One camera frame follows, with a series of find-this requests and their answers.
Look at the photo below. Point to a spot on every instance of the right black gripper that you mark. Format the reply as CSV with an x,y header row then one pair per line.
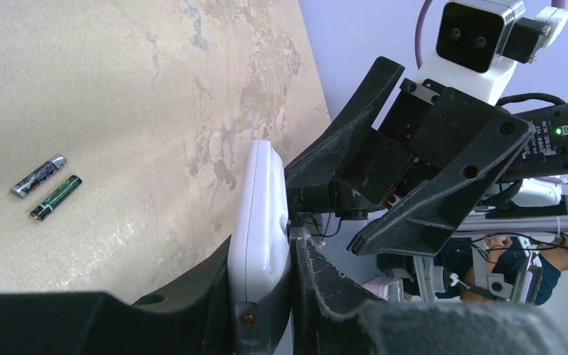
x,y
426,166

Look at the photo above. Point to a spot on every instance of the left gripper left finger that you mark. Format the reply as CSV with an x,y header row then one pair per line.
x,y
189,315

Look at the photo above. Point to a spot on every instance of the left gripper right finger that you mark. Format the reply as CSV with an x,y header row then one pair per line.
x,y
332,314

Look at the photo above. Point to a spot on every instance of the white remote control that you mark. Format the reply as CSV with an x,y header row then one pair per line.
x,y
259,260

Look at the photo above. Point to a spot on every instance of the green black AAA battery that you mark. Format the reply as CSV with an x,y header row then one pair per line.
x,y
56,198

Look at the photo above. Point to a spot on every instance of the silver black AAA battery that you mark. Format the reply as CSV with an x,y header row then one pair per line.
x,y
38,176

